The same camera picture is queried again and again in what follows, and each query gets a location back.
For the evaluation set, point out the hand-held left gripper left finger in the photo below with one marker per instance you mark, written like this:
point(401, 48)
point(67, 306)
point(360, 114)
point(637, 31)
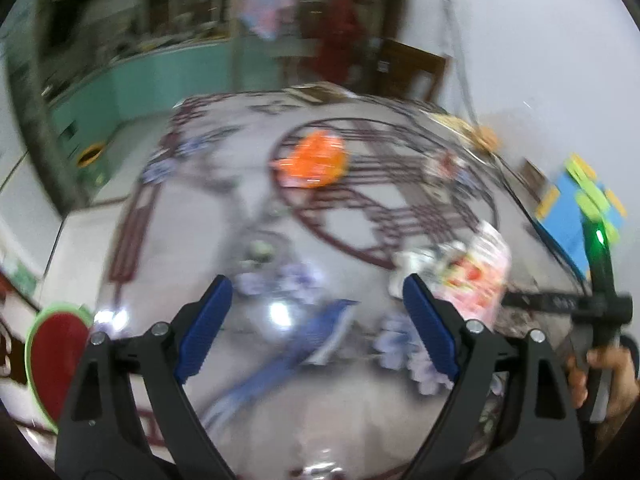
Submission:
point(202, 330)

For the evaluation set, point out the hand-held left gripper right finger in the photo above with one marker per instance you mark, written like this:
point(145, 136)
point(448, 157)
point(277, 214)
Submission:
point(432, 327)

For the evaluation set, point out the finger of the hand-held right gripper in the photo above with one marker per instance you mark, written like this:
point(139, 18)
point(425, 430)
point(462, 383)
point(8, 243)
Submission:
point(540, 302)

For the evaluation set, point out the person's right hand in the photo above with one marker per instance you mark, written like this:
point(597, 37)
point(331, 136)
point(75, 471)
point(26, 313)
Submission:
point(620, 380)

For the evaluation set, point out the white crumpled wrapper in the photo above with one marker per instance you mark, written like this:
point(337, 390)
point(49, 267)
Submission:
point(420, 262)

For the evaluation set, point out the pink red snack packet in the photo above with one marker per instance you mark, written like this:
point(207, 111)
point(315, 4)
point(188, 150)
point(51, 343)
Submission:
point(475, 275)

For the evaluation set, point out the blue cardboard box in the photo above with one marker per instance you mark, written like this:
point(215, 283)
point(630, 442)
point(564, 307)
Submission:
point(565, 220)

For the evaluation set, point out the blue plastic wrapper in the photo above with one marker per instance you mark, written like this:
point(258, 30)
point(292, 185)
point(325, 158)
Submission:
point(295, 350)

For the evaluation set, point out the small colourful wrapper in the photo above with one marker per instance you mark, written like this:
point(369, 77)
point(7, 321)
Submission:
point(450, 166)

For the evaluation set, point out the yellow paper booklet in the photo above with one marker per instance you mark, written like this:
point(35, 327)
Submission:
point(472, 132)

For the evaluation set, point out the orange snack packet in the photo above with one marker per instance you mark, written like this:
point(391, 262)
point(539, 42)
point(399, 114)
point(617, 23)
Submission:
point(312, 160)

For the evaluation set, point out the green yellow bucket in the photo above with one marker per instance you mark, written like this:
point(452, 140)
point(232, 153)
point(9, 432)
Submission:
point(92, 160)

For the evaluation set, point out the teal kitchen cabinets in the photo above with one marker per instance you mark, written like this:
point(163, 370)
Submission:
point(150, 85)

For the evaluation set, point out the plain wooden chair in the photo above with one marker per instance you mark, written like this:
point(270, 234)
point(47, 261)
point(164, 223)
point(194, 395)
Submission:
point(412, 70)

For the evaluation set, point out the red apron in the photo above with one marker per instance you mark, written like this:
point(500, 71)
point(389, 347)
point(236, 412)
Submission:
point(340, 30)

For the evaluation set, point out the plaid towel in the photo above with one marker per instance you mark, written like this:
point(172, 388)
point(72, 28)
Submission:
point(267, 0)

